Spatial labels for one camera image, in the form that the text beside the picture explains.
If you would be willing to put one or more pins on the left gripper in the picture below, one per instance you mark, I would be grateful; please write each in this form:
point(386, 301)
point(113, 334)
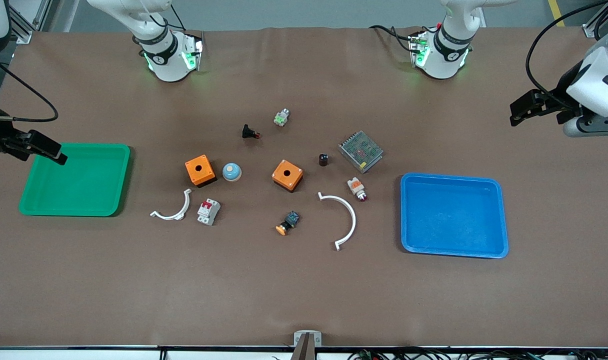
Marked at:
point(555, 99)

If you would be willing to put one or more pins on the white circuit breaker red switch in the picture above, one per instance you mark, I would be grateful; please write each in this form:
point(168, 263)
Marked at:
point(208, 212)

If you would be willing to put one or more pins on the small black cylindrical capacitor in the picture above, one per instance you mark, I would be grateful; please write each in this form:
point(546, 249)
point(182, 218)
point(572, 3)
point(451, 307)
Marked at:
point(323, 160)

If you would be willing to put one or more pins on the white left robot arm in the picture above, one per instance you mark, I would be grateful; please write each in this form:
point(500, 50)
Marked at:
point(441, 62)

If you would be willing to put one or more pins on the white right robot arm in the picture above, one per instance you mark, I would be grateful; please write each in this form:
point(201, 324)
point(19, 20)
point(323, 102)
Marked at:
point(169, 62)

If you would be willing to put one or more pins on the green plastic tray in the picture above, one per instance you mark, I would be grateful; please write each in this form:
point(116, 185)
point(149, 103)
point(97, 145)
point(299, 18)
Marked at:
point(84, 185)

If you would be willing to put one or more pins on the blue plastic tray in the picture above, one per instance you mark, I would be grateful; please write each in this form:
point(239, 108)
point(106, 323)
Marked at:
point(449, 220)

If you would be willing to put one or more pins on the metal mesh power supply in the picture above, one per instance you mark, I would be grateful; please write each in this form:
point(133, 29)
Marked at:
point(361, 151)

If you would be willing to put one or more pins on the orange button box with hole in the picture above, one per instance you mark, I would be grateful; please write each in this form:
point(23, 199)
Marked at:
point(295, 177)
point(206, 174)

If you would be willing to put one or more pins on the orange white red indicator lamp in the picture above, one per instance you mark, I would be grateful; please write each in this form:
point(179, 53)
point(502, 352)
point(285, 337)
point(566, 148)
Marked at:
point(356, 187)

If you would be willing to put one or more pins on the light blue dome button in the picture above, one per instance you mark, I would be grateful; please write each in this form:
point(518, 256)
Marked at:
point(231, 172)

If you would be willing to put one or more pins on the black push button red tip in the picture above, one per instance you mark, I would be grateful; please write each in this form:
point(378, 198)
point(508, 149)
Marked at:
point(247, 131)

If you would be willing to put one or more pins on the black push button orange cap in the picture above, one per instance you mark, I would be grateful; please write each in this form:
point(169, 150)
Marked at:
point(290, 220)

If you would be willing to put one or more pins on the brown table cover sheet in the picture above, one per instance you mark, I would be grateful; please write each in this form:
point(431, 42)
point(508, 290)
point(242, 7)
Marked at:
point(304, 290)

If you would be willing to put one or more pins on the aluminium frame profile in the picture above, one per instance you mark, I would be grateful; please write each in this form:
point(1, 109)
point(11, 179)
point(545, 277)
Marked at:
point(21, 27)
point(591, 29)

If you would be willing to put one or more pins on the small white curved bracket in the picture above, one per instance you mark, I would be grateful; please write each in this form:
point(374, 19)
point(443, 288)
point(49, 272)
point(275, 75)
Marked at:
point(187, 200)

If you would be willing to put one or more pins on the large white curved bracket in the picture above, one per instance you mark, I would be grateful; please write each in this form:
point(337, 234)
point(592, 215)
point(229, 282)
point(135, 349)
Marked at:
point(353, 220)

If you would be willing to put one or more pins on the white switch with green face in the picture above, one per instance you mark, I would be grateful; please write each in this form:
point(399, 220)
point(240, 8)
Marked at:
point(281, 118)

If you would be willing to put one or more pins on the grey metal clamp bracket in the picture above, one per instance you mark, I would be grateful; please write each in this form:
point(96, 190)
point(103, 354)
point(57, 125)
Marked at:
point(299, 340)

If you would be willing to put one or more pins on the brown tapered post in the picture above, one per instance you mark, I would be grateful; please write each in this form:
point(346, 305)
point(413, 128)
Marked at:
point(304, 352)

